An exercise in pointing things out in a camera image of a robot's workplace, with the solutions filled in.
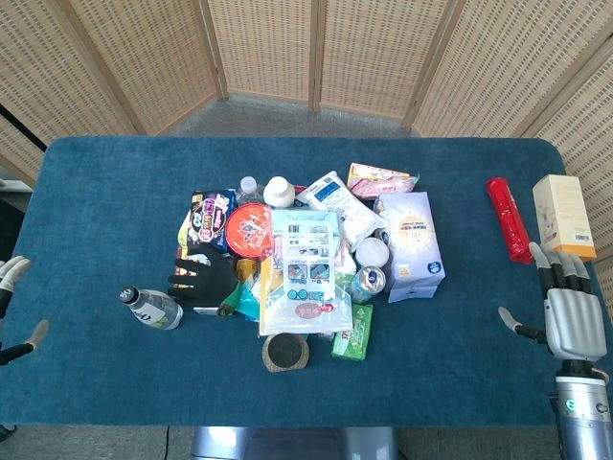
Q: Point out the light blue drink can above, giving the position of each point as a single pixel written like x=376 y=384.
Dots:
x=368 y=282

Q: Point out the clear water bottle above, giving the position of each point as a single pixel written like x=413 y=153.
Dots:
x=249 y=188

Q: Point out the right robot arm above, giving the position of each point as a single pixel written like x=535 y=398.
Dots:
x=582 y=412

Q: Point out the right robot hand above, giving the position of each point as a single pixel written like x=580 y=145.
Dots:
x=572 y=316

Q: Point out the large white printed plastic bag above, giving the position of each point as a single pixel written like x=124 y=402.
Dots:
x=302 y=273

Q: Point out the clear glass bottle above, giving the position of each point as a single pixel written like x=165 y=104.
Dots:
x=154 y=306

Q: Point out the round cork coaster black centre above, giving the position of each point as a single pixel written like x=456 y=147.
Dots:
x=286 y=352

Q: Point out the black work glove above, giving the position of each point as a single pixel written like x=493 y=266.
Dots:
x=207 y=277

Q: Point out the lavender tissue box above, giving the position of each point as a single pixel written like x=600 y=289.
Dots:
x=414 y=239

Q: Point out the woven bamboo folding screen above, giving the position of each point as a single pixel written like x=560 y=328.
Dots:
x=306 y=57

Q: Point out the red cylindrical tube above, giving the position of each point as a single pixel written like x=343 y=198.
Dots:
x=508 y=218

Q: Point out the green tissue pack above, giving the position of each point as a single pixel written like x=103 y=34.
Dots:
x=354 y=335

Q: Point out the white blue label pouch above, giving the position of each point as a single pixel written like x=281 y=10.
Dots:
x=342 y=206

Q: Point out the teal and orange snack packet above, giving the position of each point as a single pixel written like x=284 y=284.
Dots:
x=242 y=294

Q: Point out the white round jar lid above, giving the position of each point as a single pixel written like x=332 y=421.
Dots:
x=372 y=251

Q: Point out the red round instant noodle lid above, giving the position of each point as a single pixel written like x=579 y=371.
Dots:
x=249 y=231

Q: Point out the yellow snack packet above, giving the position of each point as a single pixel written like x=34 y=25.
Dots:
x=183 y=235

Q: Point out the white plastic bottle white cap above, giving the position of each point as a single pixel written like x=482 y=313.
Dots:
x=279 y=191

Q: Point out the dark colourful snack bag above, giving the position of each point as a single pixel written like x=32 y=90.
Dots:
x=210 y=218

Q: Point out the cream and orange carton box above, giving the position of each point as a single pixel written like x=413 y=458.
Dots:
x=565 y=215

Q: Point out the pink and yellow snack pack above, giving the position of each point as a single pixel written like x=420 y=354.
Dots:
x=378 y=182

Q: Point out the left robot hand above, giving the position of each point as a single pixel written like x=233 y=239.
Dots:
x=14 y=273

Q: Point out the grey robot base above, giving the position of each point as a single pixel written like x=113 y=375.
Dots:
x=294 y=443

